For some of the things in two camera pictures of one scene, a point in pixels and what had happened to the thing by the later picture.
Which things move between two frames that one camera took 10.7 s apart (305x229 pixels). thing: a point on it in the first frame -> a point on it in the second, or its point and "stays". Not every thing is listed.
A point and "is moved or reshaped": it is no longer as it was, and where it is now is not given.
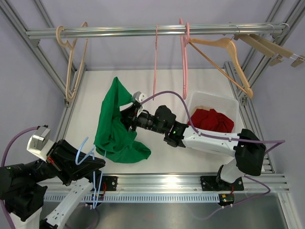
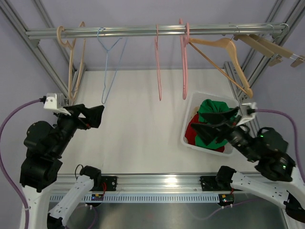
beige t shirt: (204, 107) -> (194, 111)
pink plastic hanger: (188, 38) stays
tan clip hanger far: (280, 51) stays
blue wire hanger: (92, 152) -> (107, 50)
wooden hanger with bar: (232, 45) stays
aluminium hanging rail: (151, 31) stays
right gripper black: (127, 121) -> (207, 132)
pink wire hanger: (155, 62) is moved or reshaped
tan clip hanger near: (247, 39) stays
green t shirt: (113, 140) -> (210, 106)
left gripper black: (62, 156) -> (93, 115)
